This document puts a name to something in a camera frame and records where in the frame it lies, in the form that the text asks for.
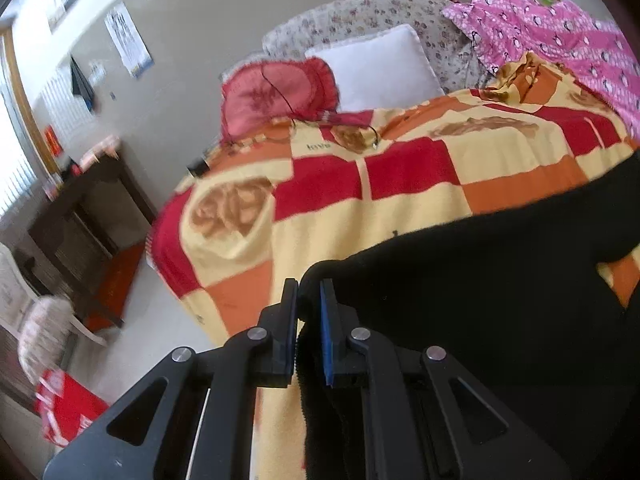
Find thin black cable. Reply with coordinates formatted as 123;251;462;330
225;65;386;153

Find red orange checked blanket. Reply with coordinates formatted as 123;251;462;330
145;52;640;480

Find dark hanging cloth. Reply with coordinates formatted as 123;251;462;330
70;55;97;111

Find white wall calendar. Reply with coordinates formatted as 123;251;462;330
104;2;153;79

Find black pants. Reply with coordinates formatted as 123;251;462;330
295;147;640;480

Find red paper bag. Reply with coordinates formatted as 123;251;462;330
35;367;110;448

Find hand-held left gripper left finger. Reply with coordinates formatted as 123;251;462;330
42;277;301;480

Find floral upholstered headboard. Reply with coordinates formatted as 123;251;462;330
220;0;493;96

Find dark wooden desk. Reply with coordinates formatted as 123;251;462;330
27;152;158;328

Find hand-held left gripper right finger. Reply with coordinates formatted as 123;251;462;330
319;278;573;480

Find white plastic chair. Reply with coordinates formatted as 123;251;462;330
0;242;108;386

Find red frilled pillow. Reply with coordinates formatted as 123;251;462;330
220;56;342;146

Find pink penguin print quilt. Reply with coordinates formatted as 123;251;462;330
441;0;640;141

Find orange red panel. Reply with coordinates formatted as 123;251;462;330
82;242;148;333

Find white pillow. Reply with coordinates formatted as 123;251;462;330
304;23;446;112

